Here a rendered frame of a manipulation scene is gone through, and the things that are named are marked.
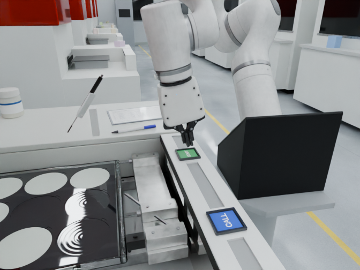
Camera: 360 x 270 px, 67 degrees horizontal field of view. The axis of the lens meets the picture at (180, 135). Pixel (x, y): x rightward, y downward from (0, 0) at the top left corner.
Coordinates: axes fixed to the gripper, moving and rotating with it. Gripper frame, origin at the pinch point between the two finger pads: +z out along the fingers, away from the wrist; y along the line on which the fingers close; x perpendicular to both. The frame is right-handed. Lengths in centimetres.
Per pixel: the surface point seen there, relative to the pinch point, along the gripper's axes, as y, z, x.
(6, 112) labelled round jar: -53, -9, 39
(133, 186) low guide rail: -17.7, 14.7, 7.8
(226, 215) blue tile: -0.2, 4.5, -24.9
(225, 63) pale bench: 233, 135, 585
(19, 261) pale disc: -37.4, 3.4, -20.8
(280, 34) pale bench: 271, 61, 399
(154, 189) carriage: -11.9, 10.8, -2.2
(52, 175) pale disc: -36.8, 3.7, 7.9
